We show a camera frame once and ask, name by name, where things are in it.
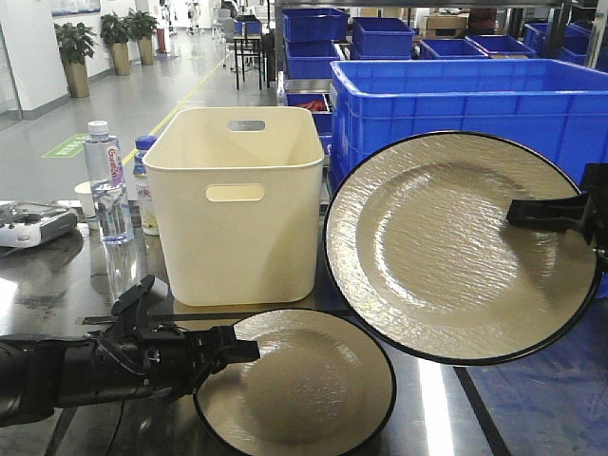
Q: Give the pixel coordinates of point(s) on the potted plant far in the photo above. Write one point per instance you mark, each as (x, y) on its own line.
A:
(141, 27)

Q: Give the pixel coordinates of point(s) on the lower blue plastic crate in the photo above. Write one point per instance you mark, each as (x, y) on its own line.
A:
(603, 285)

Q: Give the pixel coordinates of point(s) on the blue plastic crate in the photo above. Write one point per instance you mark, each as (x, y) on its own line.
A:
(556, 108)
(603, 285)

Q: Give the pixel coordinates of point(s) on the blue cap drink bottle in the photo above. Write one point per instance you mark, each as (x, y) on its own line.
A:
(146, 208)

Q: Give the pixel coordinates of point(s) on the potted plant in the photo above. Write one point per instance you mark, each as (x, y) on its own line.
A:
(141, 27)
(76, 44)
(115, 34)

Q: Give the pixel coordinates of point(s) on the potted plant near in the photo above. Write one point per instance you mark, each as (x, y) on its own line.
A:
(76, 44)

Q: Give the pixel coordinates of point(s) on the white paper cup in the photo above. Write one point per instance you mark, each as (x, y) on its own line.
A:
(83, 192)

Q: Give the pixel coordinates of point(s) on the clear water bottle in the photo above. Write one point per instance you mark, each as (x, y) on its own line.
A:
(105, 169)

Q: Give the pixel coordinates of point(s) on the cream plastic bin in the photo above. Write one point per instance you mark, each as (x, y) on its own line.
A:
(236, 192)

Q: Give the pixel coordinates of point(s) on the beige black-rimmed plate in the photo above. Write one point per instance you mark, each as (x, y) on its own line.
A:
(321, 386)
(418, 242)

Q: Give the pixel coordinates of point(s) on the grey remote controller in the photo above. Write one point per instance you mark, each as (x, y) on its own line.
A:
(26, 224)

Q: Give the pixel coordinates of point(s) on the potted plant middle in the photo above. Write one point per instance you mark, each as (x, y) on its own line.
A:
(115, 34)

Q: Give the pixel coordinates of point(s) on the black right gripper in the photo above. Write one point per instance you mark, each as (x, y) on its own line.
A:
(585, 213)

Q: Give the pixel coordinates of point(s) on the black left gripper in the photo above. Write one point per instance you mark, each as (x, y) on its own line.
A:
(162, 356)

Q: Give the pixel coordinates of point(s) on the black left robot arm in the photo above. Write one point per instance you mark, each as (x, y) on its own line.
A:
(41, 373)

